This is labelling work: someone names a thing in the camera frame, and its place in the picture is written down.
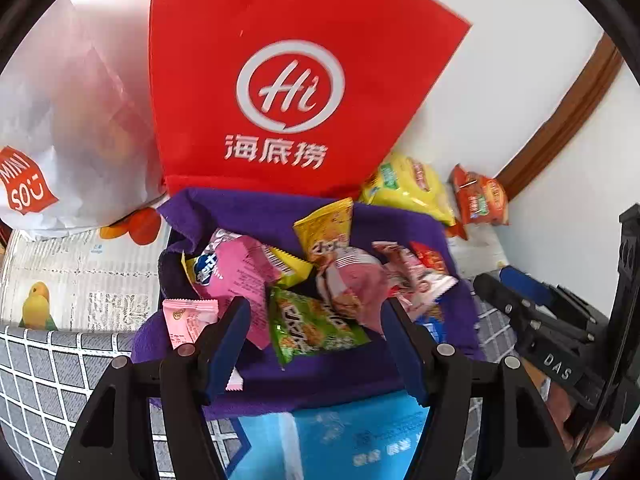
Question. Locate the yellow packet with barcode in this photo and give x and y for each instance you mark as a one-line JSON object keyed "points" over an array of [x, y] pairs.
{"points": [[295, 270]]}

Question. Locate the grey checked mat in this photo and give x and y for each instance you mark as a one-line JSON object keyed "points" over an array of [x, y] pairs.
{"points": [[35, 385]]}

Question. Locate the blue tissue pack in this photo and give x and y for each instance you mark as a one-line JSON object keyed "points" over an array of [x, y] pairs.
{"points": [[340, 440]]}

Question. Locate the white plastic bag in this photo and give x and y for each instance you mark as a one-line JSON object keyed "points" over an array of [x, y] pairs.
{"points": [[75, 125]]}

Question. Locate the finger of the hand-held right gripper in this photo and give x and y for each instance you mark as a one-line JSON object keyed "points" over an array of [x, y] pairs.
{"points": [[500, 295], [525, 282]]}

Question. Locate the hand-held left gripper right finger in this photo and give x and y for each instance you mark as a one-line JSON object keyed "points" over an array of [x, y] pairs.
{"points": [[407, 365]]}

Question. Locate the yellow chip bag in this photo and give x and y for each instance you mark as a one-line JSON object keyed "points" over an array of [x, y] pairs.
{"points": [[410, 185]]}

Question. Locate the purple cloth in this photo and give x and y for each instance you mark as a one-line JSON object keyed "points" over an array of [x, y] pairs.
{"points": [[340, 375]]}

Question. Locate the pink peach candy packet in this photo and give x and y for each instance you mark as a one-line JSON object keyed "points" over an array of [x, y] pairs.
{"points": [[187, 317]]}

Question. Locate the red paper bag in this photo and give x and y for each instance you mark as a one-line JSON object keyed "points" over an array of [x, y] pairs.
{"points": [[210, 35]]}

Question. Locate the white and blue snack packet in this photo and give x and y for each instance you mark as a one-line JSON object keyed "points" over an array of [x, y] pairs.
{"points": [[432, 327]]}

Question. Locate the magenta snack packet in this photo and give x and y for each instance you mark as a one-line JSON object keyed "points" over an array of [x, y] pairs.
{"points": [[245, 280]]}

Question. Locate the person's right hand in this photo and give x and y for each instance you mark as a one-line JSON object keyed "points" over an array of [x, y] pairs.
{"points": [[560, 410]]}

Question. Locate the green snack packet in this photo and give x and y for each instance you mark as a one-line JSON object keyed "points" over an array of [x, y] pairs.
{"points": [[310, 330]]}

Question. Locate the white and pink snack packet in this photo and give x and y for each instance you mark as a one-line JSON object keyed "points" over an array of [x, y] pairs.
{"points": [[415, 280]]}

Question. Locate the small red snack packet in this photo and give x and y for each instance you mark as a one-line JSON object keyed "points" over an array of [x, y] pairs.
{"points": [[429, 257]]}

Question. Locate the brown door frame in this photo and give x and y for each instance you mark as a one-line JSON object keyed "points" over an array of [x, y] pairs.
{"points": [[565, 115]]}

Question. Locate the yellow packet with blue logo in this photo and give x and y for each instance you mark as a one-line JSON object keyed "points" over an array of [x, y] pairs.
{"points": [[202, 272]]}

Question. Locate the yellow snack packet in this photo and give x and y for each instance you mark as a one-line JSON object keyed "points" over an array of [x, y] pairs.
{"points": [[325, 227]]}

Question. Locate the orange chip bag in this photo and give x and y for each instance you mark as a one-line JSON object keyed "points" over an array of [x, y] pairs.
{"points": [[480, 197]]}

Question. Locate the puffy pink snack packet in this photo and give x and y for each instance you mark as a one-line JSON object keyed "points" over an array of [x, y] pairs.
{"points": [[355, 275]]}

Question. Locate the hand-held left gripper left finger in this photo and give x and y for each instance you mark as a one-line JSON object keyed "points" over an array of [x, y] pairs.
{"points": [[230, 340]]}

